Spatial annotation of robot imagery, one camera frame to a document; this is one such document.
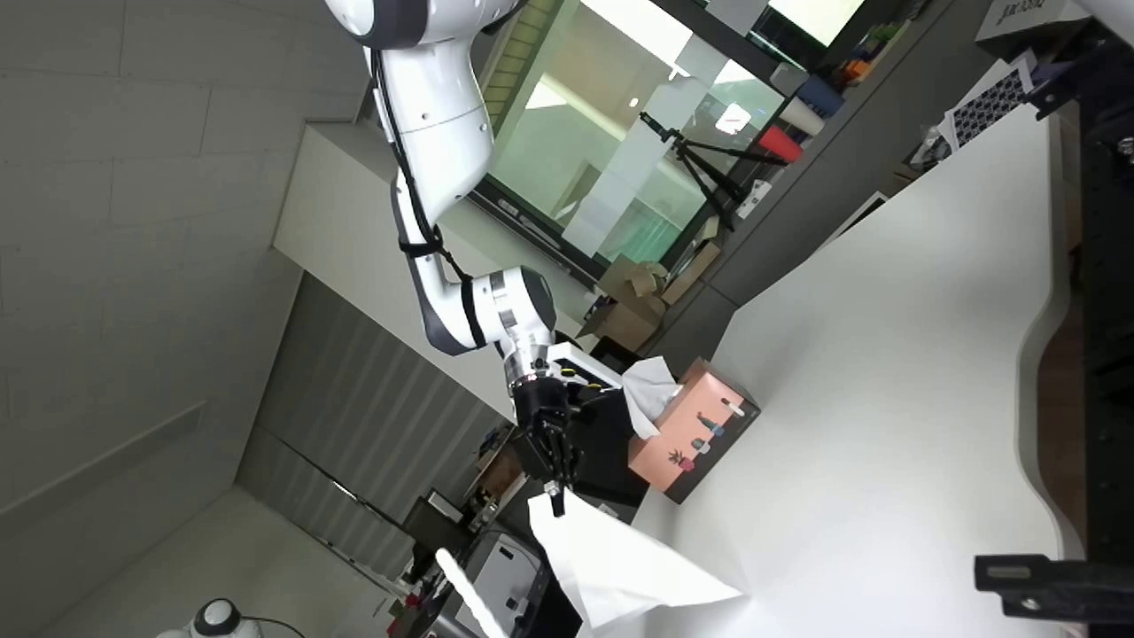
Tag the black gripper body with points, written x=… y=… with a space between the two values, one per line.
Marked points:
x=545 y=409

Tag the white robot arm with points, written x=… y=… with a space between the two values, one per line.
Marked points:
x=438 y=130

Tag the white grey device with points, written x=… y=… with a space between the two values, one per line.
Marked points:
x=512 y=578

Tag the orange tissue box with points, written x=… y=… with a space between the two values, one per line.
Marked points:
x=696 y=436

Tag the brown cardboard box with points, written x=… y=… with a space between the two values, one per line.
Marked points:
x=632 y=303

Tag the white light strip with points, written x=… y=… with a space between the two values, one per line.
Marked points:
x=466 y=588

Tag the grey ribbed shutter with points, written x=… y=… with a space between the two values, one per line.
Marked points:
x=357 y=413

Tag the large glass window pane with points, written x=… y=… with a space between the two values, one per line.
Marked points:
x=626 y=142

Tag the black tripod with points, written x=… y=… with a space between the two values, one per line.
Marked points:
x=704 y=165

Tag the dark grey partition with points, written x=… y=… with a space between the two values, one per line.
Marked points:
x=801 y=212

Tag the small red object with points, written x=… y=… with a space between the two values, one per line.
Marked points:
x=782 y=142

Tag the white perforated box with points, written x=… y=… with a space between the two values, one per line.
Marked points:
x=986 y=100

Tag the black stand column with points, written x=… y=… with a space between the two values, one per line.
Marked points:
x=1112 y=294

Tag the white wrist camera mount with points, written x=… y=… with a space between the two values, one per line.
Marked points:
x=586 y=358

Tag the black camera bracket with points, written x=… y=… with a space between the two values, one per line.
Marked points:
x=1049 y=588

